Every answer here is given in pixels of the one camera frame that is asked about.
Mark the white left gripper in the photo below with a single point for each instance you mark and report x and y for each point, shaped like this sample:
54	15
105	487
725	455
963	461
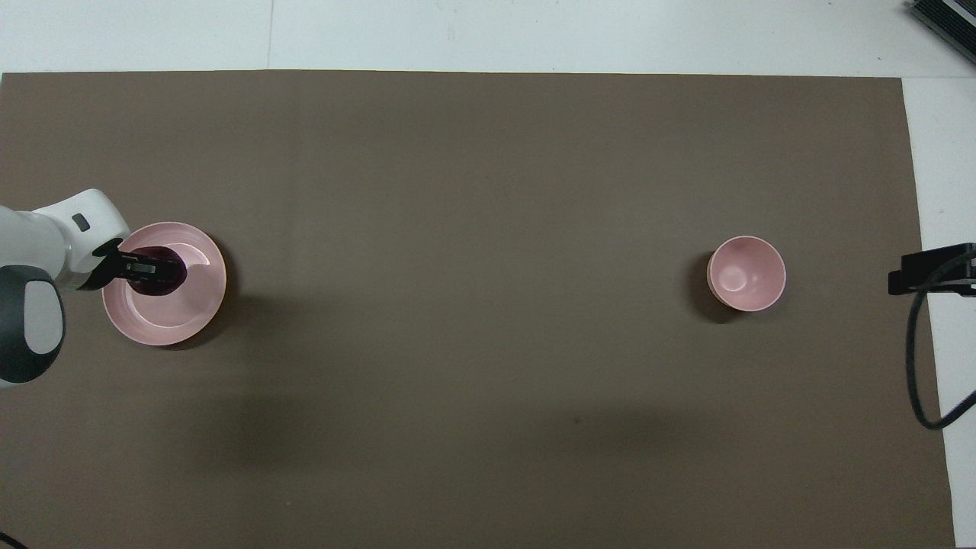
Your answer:
95	213

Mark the pink bowl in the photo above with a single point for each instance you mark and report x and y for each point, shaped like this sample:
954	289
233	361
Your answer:
751	278

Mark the brown table mat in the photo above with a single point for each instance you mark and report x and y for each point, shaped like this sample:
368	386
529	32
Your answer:
473	229

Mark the dark red apple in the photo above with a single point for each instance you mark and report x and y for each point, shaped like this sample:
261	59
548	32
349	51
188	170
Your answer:
158	287

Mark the pink plate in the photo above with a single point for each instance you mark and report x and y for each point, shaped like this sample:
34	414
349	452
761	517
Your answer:
183	316

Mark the dark ribbed metal device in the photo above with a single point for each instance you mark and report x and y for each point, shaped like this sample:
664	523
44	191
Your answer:
949	19

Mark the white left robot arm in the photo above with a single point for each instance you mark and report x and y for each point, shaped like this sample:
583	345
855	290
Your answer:
30	305

